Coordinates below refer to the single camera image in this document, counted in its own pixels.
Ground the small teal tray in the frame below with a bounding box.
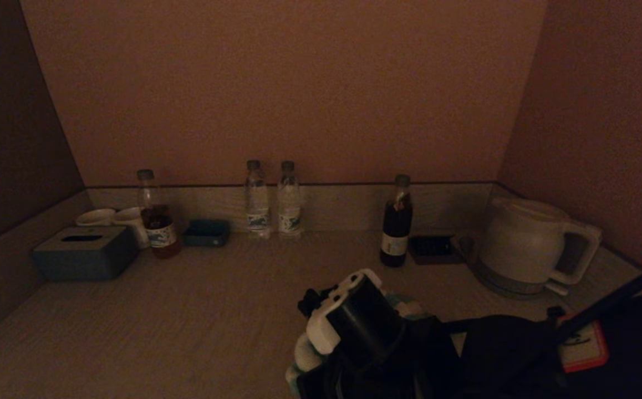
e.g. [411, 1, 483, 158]
[182, 219, 231, 248]

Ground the clear water bottle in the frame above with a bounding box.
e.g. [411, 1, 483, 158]
[244, 160, 271, 241]
[277, 161, 303, 239]

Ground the white electric kettle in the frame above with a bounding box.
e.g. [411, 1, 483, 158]
[468, 196, 603, 286]

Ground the full dark tea bottle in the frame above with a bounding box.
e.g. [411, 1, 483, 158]
[379, 174, 414, 268]

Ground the white cup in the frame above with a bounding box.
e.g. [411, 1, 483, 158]
[113, 207, 150, 250]
[75, 208, 116, 228]

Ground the half-full tea bottle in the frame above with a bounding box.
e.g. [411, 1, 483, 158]
[136, 169, 183, 259]

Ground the teal white striped towel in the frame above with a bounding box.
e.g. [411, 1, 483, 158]
[284, 293, 430, 397]

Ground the grey tissue box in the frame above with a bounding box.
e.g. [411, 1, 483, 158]
[32, 226, 139, 282]

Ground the grey kettle base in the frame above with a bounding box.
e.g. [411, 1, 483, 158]
[470, 259, 572, 300]

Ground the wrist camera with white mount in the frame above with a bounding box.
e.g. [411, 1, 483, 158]
[298, 269, 408, 370]

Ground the small black tray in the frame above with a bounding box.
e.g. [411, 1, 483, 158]
[408, 234, 463, 265]

